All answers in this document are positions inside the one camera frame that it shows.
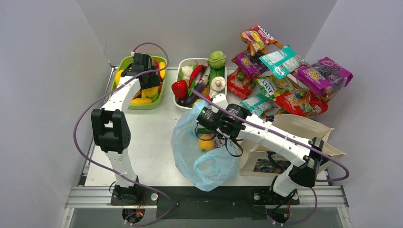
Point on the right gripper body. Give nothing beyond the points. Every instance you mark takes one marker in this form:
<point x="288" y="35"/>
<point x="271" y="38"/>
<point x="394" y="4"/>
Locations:
<point x="220" y="136"/>

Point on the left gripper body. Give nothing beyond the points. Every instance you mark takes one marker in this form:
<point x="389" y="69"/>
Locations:
<point x="152" y="80"/>

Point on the green cucumber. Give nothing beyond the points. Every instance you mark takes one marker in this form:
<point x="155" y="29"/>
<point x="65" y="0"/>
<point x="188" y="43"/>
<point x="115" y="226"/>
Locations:
<point x="204" y="131"/>

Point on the orange peach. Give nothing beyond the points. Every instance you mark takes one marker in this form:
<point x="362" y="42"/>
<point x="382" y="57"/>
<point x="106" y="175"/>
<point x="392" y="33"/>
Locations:
<point x="206" y="142"/>

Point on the yellow lemon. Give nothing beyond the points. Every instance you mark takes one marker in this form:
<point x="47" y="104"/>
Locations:
<point x="150" y="92"/>

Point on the light blue plastic bag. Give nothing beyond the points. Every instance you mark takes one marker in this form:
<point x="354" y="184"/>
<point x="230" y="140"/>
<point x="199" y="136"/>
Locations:
<point x="206" y="170"/>

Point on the yellow banana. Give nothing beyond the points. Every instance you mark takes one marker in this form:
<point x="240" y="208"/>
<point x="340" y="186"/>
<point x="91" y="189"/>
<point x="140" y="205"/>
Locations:
<point x="118" y="77"/>

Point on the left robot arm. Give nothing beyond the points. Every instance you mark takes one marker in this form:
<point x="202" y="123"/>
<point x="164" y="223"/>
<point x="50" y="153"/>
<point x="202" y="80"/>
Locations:
<point x="111" y="131"/>

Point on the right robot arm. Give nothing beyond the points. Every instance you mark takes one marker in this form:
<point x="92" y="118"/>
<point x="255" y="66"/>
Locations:
<point x="303" y="155"/>

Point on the teal snack bag lower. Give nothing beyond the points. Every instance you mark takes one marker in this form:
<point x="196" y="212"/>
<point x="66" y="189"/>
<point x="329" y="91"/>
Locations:
<point x="257" y="104"/>

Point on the teal snack bag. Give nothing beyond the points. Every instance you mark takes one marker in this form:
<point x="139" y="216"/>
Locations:
<point x="257" y="104"/>
<point x="282" y="62"/>

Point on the red snack bag left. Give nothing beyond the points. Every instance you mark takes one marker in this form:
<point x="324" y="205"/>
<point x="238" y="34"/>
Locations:
<point x="240" y="84"/>

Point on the red snack bag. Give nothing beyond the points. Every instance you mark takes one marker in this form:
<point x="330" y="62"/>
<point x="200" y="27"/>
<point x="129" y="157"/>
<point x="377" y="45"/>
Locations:
<point x="240" y="84"/>
<point x="302" y="102"/>

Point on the green candy bag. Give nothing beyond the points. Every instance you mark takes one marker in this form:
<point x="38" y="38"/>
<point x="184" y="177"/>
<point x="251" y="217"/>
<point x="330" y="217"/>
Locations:
<point x="272" y="87"/>

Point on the small purple snack bag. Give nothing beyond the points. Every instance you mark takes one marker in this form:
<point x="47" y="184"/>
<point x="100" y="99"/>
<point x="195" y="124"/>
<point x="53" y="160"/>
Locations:
<point x="251" y="65"/>

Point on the red snack bag right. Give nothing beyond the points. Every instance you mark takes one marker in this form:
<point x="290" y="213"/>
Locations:
<point x="302" y="102"/>

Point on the teal snack bag upper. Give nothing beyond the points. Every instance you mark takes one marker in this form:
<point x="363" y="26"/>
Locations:
<point x="282" y="62"/>

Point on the top orange candy bag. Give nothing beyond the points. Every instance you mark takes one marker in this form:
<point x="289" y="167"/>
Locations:
<point x="257" y="38"/>

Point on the large purple snack bag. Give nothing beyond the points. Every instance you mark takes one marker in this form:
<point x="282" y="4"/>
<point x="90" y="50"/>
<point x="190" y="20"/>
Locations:
<point x="324" y="77"/>

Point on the green fruit tray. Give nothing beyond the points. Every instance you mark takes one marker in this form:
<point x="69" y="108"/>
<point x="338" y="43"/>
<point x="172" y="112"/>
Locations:
<point x="157" y="61"/>

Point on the yellow mango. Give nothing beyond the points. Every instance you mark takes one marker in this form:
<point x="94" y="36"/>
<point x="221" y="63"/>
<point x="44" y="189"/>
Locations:
<point x="141" y="101"/>

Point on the white mushroom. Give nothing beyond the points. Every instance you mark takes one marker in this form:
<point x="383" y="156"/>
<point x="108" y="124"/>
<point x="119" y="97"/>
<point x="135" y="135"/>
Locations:
<point x="218" y="83"/>

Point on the purple eggplant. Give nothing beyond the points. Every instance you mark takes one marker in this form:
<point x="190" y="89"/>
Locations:
<point x="190" y="99"/>

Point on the white cauliflower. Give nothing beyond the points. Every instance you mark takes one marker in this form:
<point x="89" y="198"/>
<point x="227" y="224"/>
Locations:
<point x="186" y="72"/>

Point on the red bell pepper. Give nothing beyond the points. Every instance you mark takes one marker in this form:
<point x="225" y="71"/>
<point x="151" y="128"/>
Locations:
<point x="180" y="89"/>

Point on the red chili pepper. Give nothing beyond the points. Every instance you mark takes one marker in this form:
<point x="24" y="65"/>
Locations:
<point x="194" y="73"/>

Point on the green cabbage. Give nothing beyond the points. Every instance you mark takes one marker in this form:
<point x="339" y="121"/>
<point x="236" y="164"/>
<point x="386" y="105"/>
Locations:
<point x="217" y="59"/>

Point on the wooden display rack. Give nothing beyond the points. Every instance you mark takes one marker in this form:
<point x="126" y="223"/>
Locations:
<point x="262" y="81"/>

